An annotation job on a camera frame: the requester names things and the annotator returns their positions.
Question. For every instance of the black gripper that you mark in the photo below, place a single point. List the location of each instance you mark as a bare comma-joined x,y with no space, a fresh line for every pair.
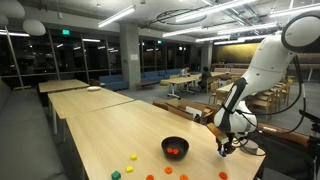
226,144

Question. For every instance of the blue wooden disc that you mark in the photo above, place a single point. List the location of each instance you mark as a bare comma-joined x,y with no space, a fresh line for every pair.
221,153

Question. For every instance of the red wooden disc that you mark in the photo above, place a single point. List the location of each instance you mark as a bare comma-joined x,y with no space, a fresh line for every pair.
175,151

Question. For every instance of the red-orange wooden disc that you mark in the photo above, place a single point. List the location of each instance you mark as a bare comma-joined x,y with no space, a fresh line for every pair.
169,150

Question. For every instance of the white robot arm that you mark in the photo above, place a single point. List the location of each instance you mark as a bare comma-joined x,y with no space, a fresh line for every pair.
271,59

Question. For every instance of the black bowl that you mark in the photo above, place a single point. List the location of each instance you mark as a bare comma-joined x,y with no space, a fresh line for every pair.
175,142

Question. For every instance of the grey tape roll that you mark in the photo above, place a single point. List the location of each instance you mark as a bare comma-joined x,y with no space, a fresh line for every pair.
250,147

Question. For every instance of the red disc near edge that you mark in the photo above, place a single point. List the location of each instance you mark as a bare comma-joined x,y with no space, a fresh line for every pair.
223,175

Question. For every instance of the red disc far left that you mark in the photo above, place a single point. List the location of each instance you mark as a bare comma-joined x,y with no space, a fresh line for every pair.
183,177

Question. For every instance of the orange disc centre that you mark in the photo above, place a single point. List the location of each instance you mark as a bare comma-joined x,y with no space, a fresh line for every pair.
168,170

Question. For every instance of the seated person dark jacket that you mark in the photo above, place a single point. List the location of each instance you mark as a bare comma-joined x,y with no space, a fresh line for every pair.
203,78

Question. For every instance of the brown leather chair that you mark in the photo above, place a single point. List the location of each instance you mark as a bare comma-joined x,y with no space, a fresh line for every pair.
284,134

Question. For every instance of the orange disc under gripper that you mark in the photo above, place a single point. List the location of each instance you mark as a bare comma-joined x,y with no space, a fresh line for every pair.
150,177

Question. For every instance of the seated person white shirt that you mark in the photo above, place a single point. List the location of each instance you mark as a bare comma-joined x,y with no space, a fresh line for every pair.
184,72

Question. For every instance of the yellow cube far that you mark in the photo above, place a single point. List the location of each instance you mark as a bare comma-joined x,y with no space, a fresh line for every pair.
133,157

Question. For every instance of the yellow cube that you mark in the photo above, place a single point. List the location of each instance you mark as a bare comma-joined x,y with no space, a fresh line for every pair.
133,157
129,169

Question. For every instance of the yellow cube near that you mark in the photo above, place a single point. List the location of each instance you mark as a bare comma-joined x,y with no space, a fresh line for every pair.
129,169

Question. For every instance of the green cube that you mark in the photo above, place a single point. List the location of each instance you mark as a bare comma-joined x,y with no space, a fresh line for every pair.
116,175

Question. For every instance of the blue sofa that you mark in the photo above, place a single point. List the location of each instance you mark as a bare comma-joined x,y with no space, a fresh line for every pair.
114,82

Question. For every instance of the white plate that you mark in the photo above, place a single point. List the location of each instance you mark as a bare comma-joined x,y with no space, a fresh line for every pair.
93,88

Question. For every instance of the wooden table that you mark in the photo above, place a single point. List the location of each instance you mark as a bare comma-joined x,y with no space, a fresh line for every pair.
57,86
71,103

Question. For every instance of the grey sofa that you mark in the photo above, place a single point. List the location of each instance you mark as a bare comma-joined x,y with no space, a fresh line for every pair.
27,149

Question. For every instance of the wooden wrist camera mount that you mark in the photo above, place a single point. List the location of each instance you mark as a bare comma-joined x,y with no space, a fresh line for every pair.
219,134

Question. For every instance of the black camera tripod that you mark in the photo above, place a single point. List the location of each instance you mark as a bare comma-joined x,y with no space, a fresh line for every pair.
313,142

